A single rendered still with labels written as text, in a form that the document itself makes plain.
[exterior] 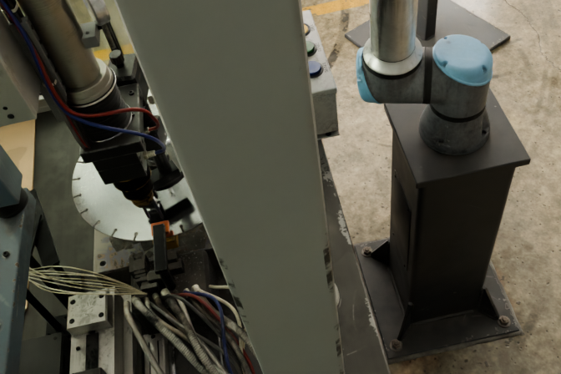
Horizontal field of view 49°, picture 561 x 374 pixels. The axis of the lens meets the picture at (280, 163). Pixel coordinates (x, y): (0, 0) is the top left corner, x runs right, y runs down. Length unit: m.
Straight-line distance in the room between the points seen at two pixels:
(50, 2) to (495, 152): 0.98
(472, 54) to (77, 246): 0.90
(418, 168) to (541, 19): 1.71
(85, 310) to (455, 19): 2.18
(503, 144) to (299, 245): 1.22
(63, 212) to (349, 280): 0.65
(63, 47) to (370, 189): 1.65
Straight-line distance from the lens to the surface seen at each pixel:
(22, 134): 1.66
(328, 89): 1.31
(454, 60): 1.25
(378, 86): 1.26
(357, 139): 2.40
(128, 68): 0.90
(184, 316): 1.04
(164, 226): 1.05
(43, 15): 0.72
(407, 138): 1.41
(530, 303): 2.07
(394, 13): 1.11
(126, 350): 1.16
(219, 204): 0.19
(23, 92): 0.72
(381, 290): 2.02
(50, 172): 1.55
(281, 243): 0.21
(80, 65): 0.76
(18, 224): 1.07
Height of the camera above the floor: 1.81
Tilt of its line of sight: 50 degrees down
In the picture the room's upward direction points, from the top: 11 degrees counter-clockwise
